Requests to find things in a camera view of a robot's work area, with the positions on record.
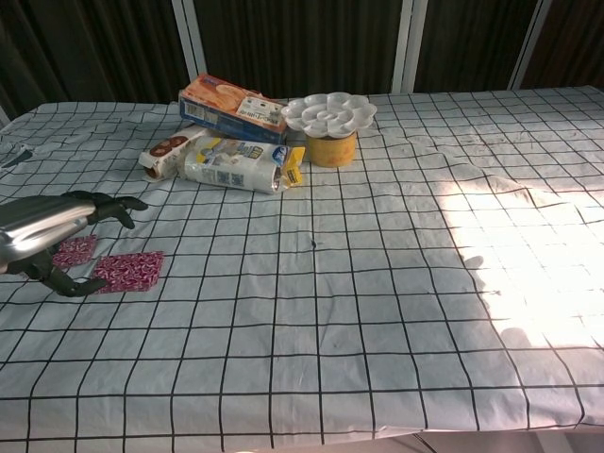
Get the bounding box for white black checked tablecloth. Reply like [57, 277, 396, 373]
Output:
[0, 87, 604, 445]

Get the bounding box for pink patterned packet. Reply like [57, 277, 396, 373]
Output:
[51, 234, 99, 270]
[92, 250, 166, 294]

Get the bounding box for white flower paint palette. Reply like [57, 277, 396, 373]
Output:
[281, 92, 378, 141]

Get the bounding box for white brown cookie pack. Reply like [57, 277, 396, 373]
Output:
[138, 123, 211, 183]

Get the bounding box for yellow tape roll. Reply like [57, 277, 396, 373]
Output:
[304, 129, 359, 168]

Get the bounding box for white window frame post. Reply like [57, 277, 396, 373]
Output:
[509, 0, 553, 91]
[391, 0, 428, 94]
[171, 0, 207, 103]

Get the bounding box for dark brown curtain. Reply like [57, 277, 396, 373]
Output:
[0, 0, 604, 119]

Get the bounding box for white yellow plastic snack bag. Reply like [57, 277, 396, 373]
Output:
[176, 136, 307, 194]

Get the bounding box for orange biscuit box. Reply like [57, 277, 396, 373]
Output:
[177, 73, 290, 145]

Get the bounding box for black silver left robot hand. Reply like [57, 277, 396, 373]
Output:
[0, 190, 149, 298]

